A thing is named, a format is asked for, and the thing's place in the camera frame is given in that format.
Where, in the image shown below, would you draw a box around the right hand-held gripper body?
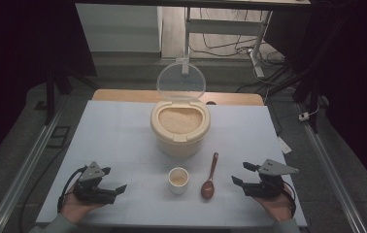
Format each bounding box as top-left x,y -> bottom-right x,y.
243,158 -> 300,200

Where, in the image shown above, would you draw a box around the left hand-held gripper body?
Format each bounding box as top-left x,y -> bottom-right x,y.
73,161 -> 117,206

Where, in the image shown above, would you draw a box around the brown wooden spoon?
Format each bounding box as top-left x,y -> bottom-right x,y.
200,151 -> 220,201

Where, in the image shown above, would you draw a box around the small white cup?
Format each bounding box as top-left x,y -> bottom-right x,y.
167,166 -> 190,196

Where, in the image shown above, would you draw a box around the beige rice container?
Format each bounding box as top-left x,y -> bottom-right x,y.
150,99 -> 212,159

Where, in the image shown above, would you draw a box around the rice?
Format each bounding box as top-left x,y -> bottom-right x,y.
157,107 -> 203,135

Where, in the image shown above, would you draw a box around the person's left hand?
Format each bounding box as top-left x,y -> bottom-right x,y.
59,185 -> 104,225

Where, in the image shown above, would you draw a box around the person's right hand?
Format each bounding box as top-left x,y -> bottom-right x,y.
253,186 -> 298,223

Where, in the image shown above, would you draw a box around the pale blue table mat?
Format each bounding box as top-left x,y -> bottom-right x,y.
35,99 -> 308,228

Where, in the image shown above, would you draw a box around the white paper tag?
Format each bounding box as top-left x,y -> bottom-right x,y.
277,136 -> 293,155

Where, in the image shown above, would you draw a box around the black stand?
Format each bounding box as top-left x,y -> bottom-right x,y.
268,18 -> 346,134
44,62 -> 99,126

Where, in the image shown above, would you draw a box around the clear round container lid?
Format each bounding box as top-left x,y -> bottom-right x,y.
156,61 -> 207,102

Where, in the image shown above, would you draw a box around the dark curtain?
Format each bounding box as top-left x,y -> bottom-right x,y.
0,0 -> 98,176
263,0 -> 367,199

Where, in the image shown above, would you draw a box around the white panel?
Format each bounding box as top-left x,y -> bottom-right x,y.
75,3 -> 163,53

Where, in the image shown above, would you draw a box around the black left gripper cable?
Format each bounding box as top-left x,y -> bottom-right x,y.
56,165 -> 88,213

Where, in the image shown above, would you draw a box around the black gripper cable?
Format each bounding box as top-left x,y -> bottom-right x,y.
282,181 -> 298,217
56,165 -> 88,213

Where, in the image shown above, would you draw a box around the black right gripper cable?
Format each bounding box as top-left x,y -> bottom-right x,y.
282,181 -> 298,217

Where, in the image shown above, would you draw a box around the black floor frame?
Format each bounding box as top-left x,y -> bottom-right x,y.
46,125 -> 72,150

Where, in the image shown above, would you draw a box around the aluminium rail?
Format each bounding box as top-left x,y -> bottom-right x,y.
296,102 -> 367,233
0,108 -> 65,233

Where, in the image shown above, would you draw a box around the black floor cables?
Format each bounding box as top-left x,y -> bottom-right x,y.
189,8 -> 287,67

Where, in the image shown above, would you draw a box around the white metal desk frame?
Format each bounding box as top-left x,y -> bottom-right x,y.
182,6 -> 274,79

